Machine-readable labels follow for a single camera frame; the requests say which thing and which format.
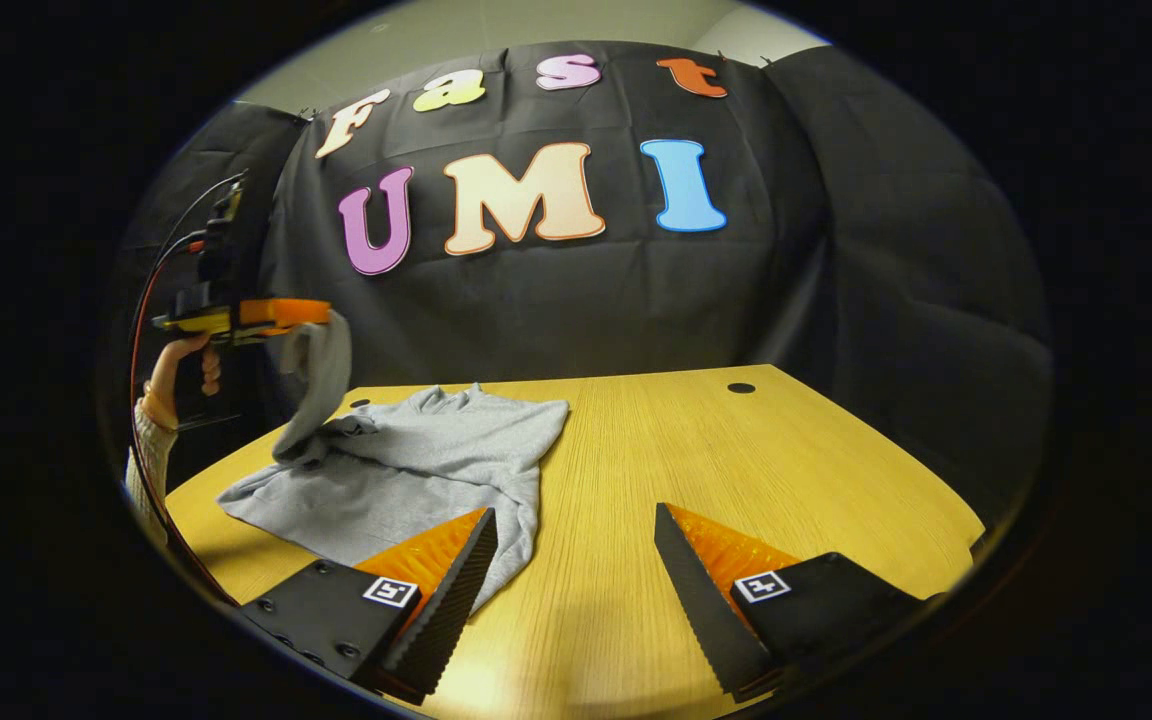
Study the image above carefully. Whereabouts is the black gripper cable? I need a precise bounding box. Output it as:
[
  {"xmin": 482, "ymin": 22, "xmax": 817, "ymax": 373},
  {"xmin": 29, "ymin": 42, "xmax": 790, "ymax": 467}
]
[{"xmin": 141, "ymin": 172, "xmax": 249, "ymax": 301}]

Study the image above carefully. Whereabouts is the grey sweatshirt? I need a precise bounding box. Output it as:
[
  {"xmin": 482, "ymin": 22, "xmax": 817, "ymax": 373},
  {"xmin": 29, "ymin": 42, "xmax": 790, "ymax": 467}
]
[{"xmin": 216, "ymin": 310, "xmax": 573, "ymax": 617}]

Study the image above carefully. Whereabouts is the red gripper cable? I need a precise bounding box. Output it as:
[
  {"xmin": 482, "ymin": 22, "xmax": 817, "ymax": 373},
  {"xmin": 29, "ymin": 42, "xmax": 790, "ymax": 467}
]
[{"xmin": 128, "ymin": 232, "xmax": 237, "ymax": 607}]

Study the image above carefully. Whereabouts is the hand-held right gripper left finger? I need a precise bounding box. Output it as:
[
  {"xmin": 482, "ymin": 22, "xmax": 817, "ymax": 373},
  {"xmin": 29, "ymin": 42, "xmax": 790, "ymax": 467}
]
[{"xmin": 239, "ymin": 506, "xmax": 500, "ymax": 707}]

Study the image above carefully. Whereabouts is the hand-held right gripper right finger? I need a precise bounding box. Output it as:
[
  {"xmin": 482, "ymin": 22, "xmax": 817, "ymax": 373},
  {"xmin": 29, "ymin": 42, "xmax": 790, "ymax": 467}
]
[{"xmin": 652, "ymin": 502, "xmax": 927, "ymax": 703}]

